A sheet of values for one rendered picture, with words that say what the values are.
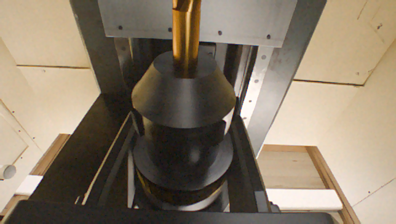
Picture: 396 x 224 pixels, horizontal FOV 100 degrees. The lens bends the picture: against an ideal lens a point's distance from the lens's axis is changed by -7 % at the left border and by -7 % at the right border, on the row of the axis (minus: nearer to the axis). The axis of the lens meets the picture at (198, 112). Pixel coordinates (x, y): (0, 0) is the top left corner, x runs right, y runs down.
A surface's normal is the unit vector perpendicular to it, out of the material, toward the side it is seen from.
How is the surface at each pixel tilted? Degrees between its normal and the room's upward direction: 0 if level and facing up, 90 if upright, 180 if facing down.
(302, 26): 90
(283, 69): 90
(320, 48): 90
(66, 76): 90
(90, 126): 180
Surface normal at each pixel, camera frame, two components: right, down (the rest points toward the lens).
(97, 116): 0.06, -0.75
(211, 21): 0.00, 0.66
